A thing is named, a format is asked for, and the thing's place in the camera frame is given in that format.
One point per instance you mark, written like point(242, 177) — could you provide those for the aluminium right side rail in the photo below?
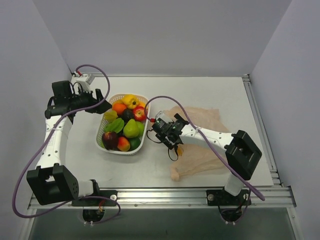
point(262, 131)

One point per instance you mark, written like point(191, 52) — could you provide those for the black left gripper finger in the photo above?
point(100, 109)
point(99, 95)

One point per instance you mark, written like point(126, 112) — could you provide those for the translucent orange plastic bag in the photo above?
point(197, 160)

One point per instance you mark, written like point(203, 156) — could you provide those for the green fake starfruit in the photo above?
point(115, 126)

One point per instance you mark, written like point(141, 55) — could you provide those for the dark red fake apple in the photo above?
point(110, 140)

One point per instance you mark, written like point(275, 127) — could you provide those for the dark brown fake avocado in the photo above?
point(127, 115)

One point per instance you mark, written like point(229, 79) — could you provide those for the white perforated plastic basket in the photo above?
point(117, 99)

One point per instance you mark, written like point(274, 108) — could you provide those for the red yellow fake mango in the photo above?
point(123, 144)

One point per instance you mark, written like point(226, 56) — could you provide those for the orange fake tangerine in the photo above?
point(119, 108)

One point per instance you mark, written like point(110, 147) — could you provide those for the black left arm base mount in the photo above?
point(105, 198)

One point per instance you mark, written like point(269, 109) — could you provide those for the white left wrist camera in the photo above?
point(83, 82)

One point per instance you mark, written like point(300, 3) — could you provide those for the yellow fake starfruit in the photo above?
point(110, 116)

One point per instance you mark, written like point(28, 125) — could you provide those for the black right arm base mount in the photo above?
point(219, 197)

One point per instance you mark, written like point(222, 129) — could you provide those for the green fake apple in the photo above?
point(141, 128)

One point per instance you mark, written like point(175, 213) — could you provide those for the aluminium rail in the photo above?
point(262, 131)
point(275, 197)

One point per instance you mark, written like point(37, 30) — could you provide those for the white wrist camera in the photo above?
point(160, 116)
point(83, 82)

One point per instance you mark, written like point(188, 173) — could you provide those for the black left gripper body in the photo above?
point(93, 102)

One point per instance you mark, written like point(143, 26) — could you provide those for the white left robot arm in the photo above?
point(51, 182)

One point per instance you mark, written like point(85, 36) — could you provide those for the yellow fake bell pepper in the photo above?
point(130, 101)

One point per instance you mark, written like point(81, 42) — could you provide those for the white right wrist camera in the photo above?
point(160, 116)

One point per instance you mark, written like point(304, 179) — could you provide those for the aluminium front rail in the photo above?
point(275, 197)

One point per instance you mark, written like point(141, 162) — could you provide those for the orange fake fruit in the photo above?
point(141, 104)

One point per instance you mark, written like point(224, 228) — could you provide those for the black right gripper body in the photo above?
point(168, 136)

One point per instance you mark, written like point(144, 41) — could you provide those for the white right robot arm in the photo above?
point(237, 151)

